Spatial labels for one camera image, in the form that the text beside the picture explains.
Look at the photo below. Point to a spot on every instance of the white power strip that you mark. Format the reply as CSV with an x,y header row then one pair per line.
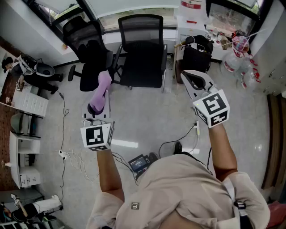
x,y
62,154
198,128

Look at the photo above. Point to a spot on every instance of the grey shell swivel chair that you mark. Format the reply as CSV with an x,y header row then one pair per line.
x,y
45,70

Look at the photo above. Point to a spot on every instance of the person's beige shirt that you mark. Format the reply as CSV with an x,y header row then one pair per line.
x,y
178,190

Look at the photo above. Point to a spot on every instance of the black high-back office chair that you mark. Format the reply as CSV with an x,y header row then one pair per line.
x,y
89,56

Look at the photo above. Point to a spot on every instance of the brown wooden stool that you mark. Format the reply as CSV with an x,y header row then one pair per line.
x,y
178,71

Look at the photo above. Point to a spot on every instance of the brown wooden boards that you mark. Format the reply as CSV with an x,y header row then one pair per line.
x,y
274,138

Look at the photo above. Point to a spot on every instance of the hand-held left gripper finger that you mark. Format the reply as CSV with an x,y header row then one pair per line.
x,y
107,107
86,113

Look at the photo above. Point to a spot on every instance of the white box cabinet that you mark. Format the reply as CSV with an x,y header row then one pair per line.
x,y
190,31

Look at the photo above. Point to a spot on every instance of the pink fabric bundle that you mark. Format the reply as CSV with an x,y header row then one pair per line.
x,y
277,214

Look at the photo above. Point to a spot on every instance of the black mesh office chair back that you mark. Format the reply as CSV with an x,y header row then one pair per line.
x,y
140,31

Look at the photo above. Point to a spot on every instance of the black window frame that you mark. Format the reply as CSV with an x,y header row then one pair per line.
x,y
88,10

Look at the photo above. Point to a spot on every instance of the person's right leg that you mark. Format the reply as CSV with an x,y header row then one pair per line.
x,y
177,147

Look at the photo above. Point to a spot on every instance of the black screen device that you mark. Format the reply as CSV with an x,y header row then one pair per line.
x,y
138,163

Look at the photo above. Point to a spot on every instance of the black chair armrest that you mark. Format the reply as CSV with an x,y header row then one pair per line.
x,y
116,64
165,64

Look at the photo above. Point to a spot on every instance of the black bag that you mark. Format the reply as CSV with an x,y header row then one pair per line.
x,y
196,58

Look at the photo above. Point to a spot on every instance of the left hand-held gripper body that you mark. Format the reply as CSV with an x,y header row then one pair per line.
x,y
93,136

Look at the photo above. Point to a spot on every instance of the person's right forearm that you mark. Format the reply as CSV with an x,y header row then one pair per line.
x,y
222,152

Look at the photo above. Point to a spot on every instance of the pink balloon toy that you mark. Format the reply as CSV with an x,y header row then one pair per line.
x,y
240,43

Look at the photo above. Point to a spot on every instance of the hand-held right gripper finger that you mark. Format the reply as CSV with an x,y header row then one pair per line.
x,y
207,79
187,86

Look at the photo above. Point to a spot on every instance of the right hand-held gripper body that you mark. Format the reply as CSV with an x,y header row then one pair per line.
x,y
212,109

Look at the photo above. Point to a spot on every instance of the black chair seat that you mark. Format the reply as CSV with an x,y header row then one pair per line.
x,y
140,73

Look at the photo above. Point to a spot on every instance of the person's leg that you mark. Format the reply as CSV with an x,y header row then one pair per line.
x,y
153,157
177,147

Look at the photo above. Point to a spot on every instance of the white open shelf unit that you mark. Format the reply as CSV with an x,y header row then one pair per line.
x,y
15,161

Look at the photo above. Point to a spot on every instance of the person's left leg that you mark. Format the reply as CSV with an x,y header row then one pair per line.
x,y
153,157

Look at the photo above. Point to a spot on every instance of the person's left forearm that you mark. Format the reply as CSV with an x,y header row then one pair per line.
x,y
109,172

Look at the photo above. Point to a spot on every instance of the grey round chair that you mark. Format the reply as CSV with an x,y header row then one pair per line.
x,y
20,121

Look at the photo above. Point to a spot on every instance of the empty clear water jug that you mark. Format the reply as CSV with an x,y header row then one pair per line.
x,y
231,62
250,73

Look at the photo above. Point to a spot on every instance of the purple cloth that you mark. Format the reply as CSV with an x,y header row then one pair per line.
x,y
101,89

